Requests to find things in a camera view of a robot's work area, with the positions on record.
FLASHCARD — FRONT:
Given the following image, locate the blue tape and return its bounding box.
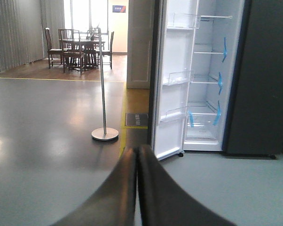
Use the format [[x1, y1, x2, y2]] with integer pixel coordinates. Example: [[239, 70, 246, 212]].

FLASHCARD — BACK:
[[222, 37, 228, 62], [218, 72, 223, 95], [213, 101, 221, 126]]

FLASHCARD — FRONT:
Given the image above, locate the clear lower door bin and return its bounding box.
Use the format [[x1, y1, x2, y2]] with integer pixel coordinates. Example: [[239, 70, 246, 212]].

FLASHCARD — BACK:
[[160, 106, 188, 122]]

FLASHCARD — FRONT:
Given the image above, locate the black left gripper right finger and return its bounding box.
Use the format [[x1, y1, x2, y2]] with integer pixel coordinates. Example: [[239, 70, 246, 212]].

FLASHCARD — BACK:
[[138, 145, 234, 226]]

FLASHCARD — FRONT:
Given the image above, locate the clear upper door bin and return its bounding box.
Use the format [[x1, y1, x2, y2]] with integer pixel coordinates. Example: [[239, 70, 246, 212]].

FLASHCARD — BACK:
[[167, 13, 201, 29]]

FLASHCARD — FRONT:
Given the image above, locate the blue tape middle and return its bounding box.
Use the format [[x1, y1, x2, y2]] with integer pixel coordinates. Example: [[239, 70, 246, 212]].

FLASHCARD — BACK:
[[218, 72, 223, 95]]

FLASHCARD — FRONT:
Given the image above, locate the clear fridge drawer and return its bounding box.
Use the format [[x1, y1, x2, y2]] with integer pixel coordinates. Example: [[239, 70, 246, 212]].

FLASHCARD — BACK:
[[187, 113, 217, 139]]

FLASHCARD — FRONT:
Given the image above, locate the blue tape lower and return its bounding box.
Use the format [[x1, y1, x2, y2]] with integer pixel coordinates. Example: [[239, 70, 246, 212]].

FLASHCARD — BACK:
[[213, 101, 221, 126]]

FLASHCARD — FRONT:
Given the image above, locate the wooden chair right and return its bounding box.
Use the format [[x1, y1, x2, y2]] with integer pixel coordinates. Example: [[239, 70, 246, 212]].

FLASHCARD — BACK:
[[102, 32, 114, 69]]

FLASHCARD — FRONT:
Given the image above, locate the blue tape top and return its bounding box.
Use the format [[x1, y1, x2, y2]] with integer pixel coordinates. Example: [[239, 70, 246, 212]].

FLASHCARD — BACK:
[[222, 37, 228, 62]]

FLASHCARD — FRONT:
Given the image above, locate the grey fridge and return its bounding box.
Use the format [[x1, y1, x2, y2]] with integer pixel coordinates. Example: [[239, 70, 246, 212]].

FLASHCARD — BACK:
[[183, 0, 283, 159]]

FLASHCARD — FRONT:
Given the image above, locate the blue wall sign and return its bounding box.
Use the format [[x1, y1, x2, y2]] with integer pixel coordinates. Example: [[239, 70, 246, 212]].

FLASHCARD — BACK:
[[112, 5, 126, 13]]

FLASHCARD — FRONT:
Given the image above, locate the wooden dining table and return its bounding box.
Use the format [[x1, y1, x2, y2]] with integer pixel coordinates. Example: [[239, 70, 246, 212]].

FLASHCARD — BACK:
[[59, 39, 106, 70]]

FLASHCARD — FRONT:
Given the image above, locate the wooden chair left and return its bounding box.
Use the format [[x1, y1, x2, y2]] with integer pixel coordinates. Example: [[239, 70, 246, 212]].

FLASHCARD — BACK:
[[44, 27, 63, 69]]

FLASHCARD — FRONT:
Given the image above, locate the white cabinet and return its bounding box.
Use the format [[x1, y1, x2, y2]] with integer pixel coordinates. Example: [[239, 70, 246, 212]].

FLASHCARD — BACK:
[[126, 0, 155, 89]]

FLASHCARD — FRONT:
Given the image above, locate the blue tape drawer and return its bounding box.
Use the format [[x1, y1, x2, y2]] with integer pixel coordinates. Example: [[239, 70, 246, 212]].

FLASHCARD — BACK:
[[188, 111, 194, 127]]

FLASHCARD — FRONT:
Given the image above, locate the dark floor sign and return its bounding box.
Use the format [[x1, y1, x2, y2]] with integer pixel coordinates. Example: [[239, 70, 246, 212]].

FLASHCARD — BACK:
[[126, 113, 149, 127]]

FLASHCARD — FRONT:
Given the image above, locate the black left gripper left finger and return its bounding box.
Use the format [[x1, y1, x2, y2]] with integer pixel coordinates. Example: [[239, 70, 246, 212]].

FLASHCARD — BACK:
[[53, 148, 138, 226]]

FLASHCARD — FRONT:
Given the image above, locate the wooden chair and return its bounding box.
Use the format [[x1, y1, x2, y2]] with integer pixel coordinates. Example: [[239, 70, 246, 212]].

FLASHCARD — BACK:
[[44, 27, 63, 69], [102, 32, 114, 69], [58, 29, 86, 74]]

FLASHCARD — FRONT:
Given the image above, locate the fridge door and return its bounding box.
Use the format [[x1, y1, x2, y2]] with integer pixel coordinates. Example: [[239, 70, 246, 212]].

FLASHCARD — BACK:
[[150, 0, 200, 160]]

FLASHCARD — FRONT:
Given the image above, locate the grey curtain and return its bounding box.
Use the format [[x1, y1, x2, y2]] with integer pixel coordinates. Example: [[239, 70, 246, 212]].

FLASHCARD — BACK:
[[0, 0, 64, 72]]

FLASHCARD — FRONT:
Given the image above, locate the silver stand pole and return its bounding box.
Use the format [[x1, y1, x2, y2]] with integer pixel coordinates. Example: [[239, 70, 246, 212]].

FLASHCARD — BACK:
[[91, 27, 119, 141]]

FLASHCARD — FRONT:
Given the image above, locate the wooden chair front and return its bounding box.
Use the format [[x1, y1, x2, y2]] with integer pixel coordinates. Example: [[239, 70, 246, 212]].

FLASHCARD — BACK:
[[58, 29, 86, 74]]

